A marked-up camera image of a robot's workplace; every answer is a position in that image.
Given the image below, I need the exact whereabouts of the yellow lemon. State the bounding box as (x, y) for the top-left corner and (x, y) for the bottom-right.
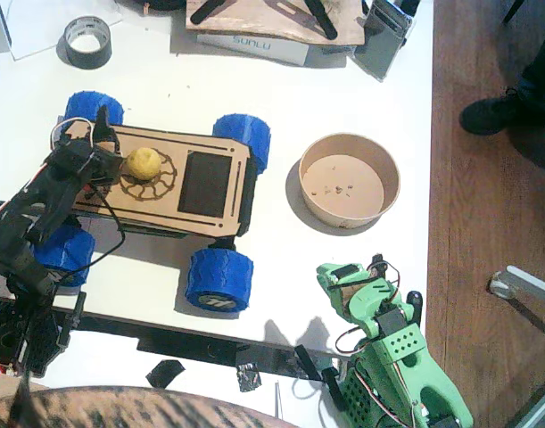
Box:
(124, 146), (162, 181)

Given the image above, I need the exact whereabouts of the brown paper bowl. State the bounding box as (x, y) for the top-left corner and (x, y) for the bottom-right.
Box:
(297, 132), (401, 231)

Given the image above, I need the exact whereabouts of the blue rover wheel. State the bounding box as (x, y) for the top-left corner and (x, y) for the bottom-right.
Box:
(185, 247), (254, 313)
(212, 114), (272, 175)
(30, 222), (97, 287)
(62, 91), (125, 128)

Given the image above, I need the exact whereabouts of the black table clamp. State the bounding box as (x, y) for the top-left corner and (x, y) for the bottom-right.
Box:
(293, 343), (322, 380)
(321, 366), (349, 411)

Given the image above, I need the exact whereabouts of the wooden rover chassis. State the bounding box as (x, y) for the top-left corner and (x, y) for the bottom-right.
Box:
(60, 116), (259, 238)

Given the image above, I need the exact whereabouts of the white paper sheet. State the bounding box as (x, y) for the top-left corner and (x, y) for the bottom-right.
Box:
(4, 0), (124, 62)

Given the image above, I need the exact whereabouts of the crumpled black tape piece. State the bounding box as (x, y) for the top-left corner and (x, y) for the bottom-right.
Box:
(235, 363), (260, 393)

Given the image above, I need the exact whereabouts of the black round object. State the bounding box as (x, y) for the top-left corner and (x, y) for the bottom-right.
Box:
(114, 0), (188, 13)

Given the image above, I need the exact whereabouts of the black flat strip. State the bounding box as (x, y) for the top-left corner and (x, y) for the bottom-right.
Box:
(190, 0), (231, 25)
(303, 0), (339, 40)

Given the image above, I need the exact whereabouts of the grey metal furniture leg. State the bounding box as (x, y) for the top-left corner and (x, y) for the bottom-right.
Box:
(490, 265), (545, 344)

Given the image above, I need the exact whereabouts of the brown wooden board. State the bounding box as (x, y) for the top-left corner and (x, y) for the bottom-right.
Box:
(186, 0), (367, 47)

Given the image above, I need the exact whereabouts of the white SUNLU box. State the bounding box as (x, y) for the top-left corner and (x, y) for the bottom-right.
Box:
(195, 31), (311, 67)

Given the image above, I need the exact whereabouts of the black shoe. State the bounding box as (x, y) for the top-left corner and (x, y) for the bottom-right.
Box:
(458, 86), (545, 136)

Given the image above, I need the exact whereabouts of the grey rectangular device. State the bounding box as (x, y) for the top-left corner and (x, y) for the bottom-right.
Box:
(352, 0), (414, 83)

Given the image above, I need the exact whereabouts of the striped brown fabric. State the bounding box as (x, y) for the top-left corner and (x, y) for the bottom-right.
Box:
(0, 385), (300, 428)

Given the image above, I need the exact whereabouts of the dark trouser leg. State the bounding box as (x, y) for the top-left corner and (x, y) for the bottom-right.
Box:
(516, 0), (545, 148)

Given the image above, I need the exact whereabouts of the black furniture leg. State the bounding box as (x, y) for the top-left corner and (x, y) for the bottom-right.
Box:
(503, 0), (525, 23)

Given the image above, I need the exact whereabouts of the black clamp handle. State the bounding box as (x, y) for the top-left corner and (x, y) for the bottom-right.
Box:
(408, 290), (424, 322)

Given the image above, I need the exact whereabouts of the black camera cable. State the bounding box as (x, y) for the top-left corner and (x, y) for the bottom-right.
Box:
(53, 185), (127, 280)

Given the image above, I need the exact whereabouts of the grey duct tape roll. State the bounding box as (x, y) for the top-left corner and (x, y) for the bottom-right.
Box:
(62, 15), (113, 71)

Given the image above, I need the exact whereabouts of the black table rail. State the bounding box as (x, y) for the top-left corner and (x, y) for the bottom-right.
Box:
(0, 197), (349, 380)

